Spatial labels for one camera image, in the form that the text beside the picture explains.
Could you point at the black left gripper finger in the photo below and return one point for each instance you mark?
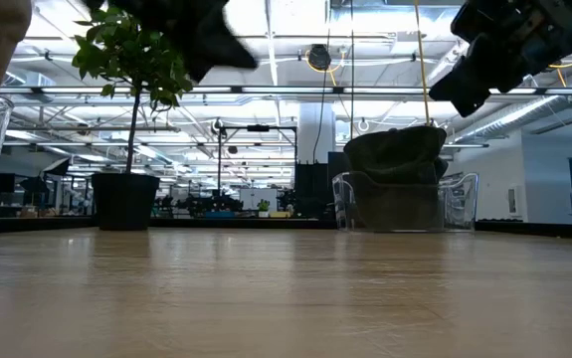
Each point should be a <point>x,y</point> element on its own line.
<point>231,54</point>
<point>197,68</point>

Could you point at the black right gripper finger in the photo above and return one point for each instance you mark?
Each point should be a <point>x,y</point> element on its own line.
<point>457,82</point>
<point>474,97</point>

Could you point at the green leafy small tree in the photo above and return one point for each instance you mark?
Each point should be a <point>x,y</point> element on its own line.
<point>126,54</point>

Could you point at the long ceiling light bar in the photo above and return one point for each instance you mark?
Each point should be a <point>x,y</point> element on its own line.
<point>290,90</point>

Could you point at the black flat panel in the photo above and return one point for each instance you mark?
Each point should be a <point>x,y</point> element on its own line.
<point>337,164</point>

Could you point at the black cabinet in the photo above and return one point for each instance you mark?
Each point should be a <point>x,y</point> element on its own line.
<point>311,189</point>

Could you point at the silver ventilation duct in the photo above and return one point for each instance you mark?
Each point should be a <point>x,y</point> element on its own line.
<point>519,117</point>

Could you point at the black metal frame stand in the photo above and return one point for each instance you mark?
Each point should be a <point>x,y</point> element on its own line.
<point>258,128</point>

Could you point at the white wall plate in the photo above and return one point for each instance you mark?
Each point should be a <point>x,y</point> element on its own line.
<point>512,199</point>

